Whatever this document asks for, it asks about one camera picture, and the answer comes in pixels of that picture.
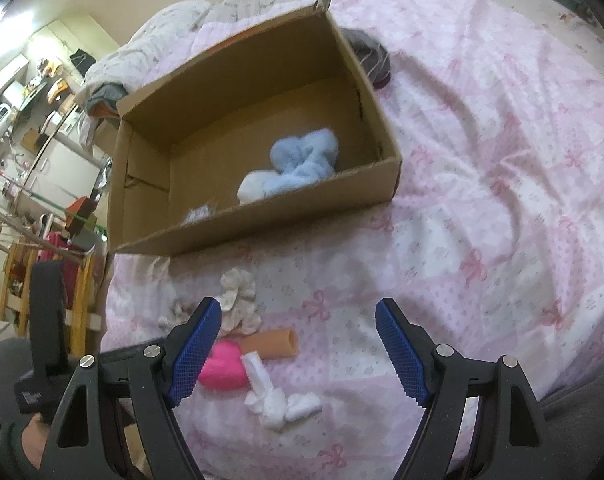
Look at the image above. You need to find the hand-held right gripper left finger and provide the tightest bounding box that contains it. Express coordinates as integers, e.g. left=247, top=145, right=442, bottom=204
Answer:
left=41, top=297, right=223, bottom=480

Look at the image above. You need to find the pink heart sponge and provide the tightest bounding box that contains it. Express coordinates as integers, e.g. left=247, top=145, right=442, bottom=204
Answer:
left=197, top=339, right=246, bottom=390

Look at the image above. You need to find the white cabinet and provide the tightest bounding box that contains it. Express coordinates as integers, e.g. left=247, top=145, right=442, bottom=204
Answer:
left=26, top=132, right=110, bottom=213

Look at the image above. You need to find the pink bow print blanket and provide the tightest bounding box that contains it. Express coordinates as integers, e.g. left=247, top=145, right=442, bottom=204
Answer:
left=101, top=0, right=604, bottom=480

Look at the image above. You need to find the red garment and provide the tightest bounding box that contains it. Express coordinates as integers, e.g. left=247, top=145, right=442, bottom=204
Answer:
left=46, top=231, right=82, bottom=312

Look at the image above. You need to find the grey folded garment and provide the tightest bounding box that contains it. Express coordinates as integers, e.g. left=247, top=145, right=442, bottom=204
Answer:
left=84, top=81, right=129, bottom=117

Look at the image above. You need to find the white fluffy sock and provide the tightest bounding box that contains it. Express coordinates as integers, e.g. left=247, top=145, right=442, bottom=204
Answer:
left=236, top=170, right=283, bottom=206

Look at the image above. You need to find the wooden rack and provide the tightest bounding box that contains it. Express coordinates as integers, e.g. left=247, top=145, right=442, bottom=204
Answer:
left=0, top=230, right=107, bottom=343

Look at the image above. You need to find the brown cardboard box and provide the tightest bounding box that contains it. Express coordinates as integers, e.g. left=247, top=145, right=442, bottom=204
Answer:
left=106, top=0, right=403, bottom=257

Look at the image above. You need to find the light blue fluffy sock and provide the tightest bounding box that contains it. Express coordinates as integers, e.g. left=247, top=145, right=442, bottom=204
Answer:
left=268, top=128, right=340, bottom=197

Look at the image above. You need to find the long white sock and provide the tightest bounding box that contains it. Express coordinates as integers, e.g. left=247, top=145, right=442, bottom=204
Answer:
left=240, top=351, right=289, bottom=432

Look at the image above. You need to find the grey white patterned sock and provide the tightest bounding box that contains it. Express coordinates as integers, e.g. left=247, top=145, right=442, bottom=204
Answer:
left=157, top=297, right=199, bottom=329

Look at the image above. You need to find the dark grey knit cloth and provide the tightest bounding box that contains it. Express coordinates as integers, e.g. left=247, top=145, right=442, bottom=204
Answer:
left=341, top=27, right=394, bottom=90

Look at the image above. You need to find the small grey white cloth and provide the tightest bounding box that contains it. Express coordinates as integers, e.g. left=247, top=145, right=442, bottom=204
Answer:
left=182, top=203, right=219, bottom=225

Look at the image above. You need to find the short white sock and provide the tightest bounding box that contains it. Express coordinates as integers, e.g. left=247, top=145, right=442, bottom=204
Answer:
left=285, top=392, right=322, bottom=424

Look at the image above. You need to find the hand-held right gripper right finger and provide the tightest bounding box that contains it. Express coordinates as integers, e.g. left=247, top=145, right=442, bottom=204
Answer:
left=375, top=298, right=548, bottom=480

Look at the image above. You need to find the beige patterned sock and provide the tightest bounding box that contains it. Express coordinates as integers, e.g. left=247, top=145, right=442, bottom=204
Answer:
left=219, top=268, right=263, bottom=339

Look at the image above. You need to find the grey floral quilt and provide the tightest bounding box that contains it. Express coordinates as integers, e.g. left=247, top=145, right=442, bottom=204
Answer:
left=83, top=0, right=435, bottom=111

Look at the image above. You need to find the orange foam tube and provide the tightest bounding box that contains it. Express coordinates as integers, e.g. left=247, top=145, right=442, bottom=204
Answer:
left=239, top=329, right=299, bottom=361

